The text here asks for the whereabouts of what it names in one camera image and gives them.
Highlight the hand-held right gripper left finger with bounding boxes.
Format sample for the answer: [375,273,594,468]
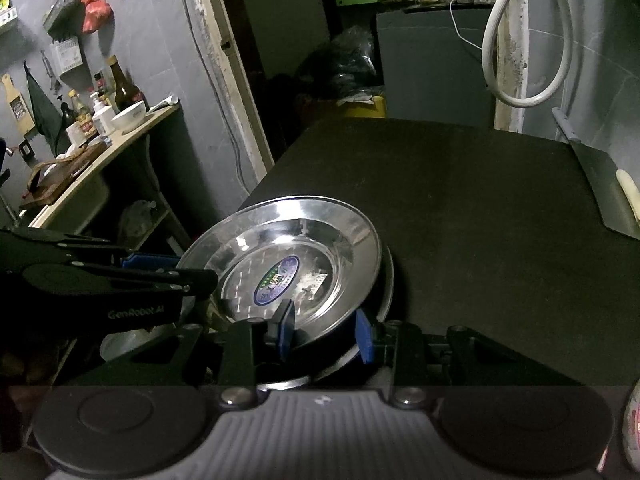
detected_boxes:
[90,300,296,408]

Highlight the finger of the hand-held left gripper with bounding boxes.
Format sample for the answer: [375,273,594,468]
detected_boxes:
[80,264,219,300]
[0,227,183,268]

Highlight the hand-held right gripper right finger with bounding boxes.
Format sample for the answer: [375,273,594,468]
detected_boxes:
[355,308,566,409]

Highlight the steel plate with label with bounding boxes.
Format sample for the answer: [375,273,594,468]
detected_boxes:
[176,195,383,337]

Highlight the white bowl with red rim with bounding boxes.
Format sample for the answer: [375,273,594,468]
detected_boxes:
[620,375,640,480]

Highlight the clear plastic bag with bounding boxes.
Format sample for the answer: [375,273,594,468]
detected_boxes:
[117,200,158,248]

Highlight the wooden shelf counter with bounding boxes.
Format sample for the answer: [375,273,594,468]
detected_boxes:
[20,105,182,256]

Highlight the wooden cutting board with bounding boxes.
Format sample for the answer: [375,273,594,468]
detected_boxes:
[20,145,108,206]

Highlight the white ceramic bowl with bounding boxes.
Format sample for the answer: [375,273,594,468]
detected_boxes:
[111,101,147,135]

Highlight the white plastic jar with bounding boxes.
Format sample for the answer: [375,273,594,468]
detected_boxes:
[91,92,117,136]

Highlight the yellow-capped sauce bottle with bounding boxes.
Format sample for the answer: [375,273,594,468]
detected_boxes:
[67,89,94,131]

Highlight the black sauce bottle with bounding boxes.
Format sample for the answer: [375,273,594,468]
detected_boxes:
[56,95,78,143]

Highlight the dark glass bottle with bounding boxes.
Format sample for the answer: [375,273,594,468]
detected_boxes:
[107,55,144,113]

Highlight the dark green cloth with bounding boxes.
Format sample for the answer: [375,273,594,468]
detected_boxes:
[25,72,63,158]

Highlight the hanging metal tool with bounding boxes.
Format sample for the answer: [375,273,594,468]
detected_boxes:
[40,50,63,91]

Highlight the white hanging basket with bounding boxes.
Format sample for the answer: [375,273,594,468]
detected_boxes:
[50,37,83,73]

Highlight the yellow crate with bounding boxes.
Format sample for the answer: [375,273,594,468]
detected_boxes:
[345,95,387,120]

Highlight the red plastic bags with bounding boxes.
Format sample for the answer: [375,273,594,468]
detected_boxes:
[80,0,113,35]

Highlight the black plastic bag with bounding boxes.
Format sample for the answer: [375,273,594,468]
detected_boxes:
[300,25,386,106]

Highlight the grey cabinet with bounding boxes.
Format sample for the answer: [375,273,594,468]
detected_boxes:
[376,7,496,128]

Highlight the steel cleaver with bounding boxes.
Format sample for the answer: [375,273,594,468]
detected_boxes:
[551,106,640,241]

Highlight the wooden door frame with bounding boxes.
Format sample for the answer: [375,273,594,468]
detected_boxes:
[190,0,276,176]

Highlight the wooden-handled grater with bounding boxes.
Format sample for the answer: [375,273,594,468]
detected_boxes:
[1,74,36,137]

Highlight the wall cable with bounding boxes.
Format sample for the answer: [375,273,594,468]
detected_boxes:
[170,0,246,186]

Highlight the thin white cable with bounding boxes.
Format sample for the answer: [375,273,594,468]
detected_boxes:
[448,0,486,51]

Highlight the white flexible hose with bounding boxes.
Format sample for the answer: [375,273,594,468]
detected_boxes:
[481,0,575,108]

